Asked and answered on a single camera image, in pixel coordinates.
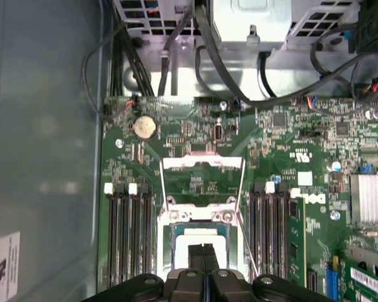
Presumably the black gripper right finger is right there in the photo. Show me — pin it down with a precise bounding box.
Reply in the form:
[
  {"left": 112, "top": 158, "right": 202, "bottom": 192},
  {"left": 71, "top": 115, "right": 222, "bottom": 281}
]
[{"left": 205, "top": 244, "right": 327, "bottom": 302}]

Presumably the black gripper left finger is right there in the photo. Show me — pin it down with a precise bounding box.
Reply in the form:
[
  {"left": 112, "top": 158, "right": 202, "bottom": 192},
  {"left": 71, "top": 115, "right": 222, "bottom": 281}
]
[{"left": 78, "top": 244, "right": 206, "bottom": 302}]

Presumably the silver CPU plate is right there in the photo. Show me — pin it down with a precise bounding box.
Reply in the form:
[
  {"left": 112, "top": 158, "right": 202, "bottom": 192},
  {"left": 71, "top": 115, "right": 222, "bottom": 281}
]
[{"left": 171, "top": 225, "right": 232, "bottom": 274}]

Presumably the thin wire locking lever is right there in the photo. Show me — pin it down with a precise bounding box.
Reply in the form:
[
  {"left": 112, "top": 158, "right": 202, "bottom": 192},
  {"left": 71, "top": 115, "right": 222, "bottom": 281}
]
[{"left": 236, "top": 209, "right": 261, "bottom": 279}]

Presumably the CPU socket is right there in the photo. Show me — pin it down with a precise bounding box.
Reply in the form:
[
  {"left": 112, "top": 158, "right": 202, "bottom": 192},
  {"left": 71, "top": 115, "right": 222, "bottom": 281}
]
[{"left": 157, "top": 204, "right": 249, "bottom": 277}]

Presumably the blue expansion slot clip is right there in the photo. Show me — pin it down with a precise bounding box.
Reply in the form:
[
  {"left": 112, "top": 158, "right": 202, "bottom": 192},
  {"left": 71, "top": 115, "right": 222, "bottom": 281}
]
[{"left": 326, "top": 266, "right": 340, "bottom": 302}]

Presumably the green RAM stick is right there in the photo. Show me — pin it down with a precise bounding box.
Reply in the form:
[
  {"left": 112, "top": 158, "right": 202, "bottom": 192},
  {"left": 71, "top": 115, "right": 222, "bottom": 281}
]
[{"left": 288, "top": 196, "right": 308, "bottom": 286}]

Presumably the green motherboard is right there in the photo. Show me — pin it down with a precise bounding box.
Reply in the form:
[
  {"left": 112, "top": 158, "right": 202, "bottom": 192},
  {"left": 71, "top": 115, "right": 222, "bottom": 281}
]
[{"left": 99, "top": 96, "right": 378, "bottom": 302}]

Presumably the round coin cell battery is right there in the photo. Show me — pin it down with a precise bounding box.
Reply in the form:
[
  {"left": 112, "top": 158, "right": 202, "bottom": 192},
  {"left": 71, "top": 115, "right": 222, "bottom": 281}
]
[{"left": 132, "top": 115, "right": 159, "bottom": 140}]

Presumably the silver chipset heatsink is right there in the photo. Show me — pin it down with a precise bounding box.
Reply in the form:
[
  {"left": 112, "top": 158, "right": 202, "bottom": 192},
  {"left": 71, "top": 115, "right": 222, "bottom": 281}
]
[{"left": 349, "top": 172, "right": 378, "bottom": 224}]

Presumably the black open PC case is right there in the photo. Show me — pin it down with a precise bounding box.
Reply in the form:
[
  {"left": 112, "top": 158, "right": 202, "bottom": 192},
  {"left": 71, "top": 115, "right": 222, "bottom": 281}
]
[{"left": 0, "top": 0, "right": 120, "bottom": 302}]

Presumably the gray metal drive cage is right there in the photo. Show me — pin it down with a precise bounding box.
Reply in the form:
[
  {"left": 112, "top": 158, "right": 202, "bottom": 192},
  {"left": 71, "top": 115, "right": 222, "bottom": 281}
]
[{"left": 113, "top": 0, "right": 378, "bottom": 98}]

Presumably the thick black cable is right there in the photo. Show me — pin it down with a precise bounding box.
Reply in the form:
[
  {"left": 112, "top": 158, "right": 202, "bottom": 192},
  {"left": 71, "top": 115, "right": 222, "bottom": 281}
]
[{"left": 193, "top": 0, "right": 378, "bottom": 109}]

